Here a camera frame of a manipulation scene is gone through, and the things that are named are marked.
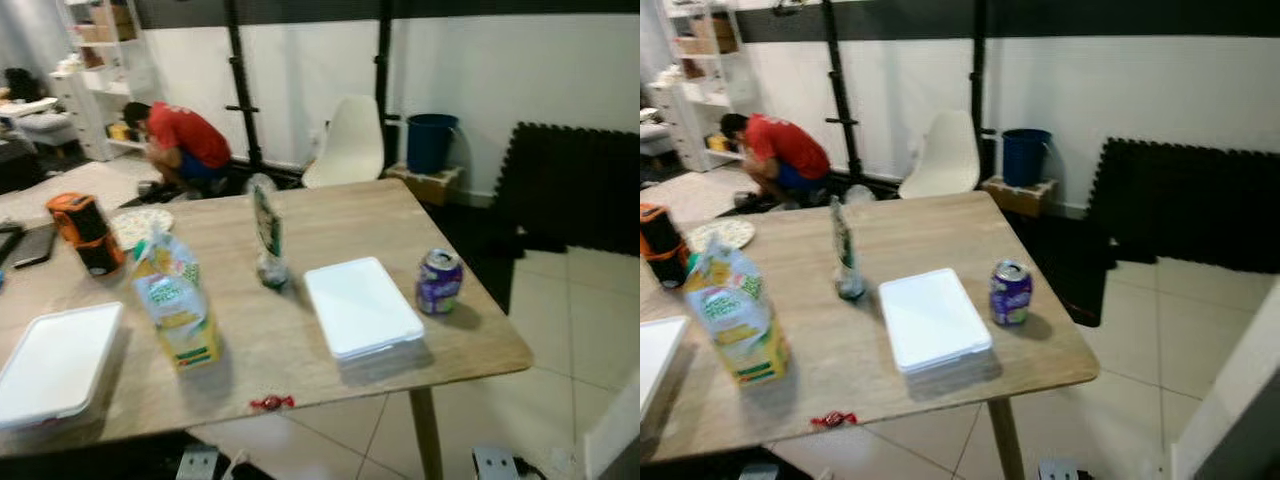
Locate orange black cylindrical device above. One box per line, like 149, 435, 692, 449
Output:
46, 192, 126, 278
640, 203, 691, 291

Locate round patterned plate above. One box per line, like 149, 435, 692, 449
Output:
686, 219, 757, 254
108, 206, 174, 251

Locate black foam mat tiles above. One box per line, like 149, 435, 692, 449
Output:
1085, 137, 1280, 276
490, 122, 641, 256

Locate white lidded plastic container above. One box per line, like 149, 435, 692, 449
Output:
640, 316, 691, 416
878, 267, 996, 376
0, 302, 126, 431
303, 256, 426, 363

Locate yellow green juice carton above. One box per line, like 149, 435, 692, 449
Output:
685, 235, 791, 387
132, 230, 223, 373

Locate white shelving unit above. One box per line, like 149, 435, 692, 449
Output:
50, 0, 166, 163
655, 0, 761, 173

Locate person in red jersey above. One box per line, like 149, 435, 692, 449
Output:
720, 112, 833, 206
122, 100, 233, 196

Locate purple drink can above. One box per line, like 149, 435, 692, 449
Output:
417, 248, 464, 317
990, 259, 1034, 327

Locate green snack pouch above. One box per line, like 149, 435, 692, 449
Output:
830, 195, 867, 301
250, 183, 291, 289

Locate dark blue bucket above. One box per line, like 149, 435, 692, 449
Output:
406, 113, 459, 176
1002, 128, 1053, 188

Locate black rack upright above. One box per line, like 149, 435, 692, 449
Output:
372, 0, 396, 166
968, 0, 991, 181
222, 0, 263, 171
820, 0, 863, 186

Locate wooden table leg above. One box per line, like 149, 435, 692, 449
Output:
988, 398, 1026, 480
408, 388, 446, 480

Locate white plastic chair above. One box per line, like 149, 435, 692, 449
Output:
898, 110, 981, 200
302, 95, 386, 189

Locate black smartphone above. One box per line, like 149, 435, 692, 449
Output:
10, 225, 59, 269

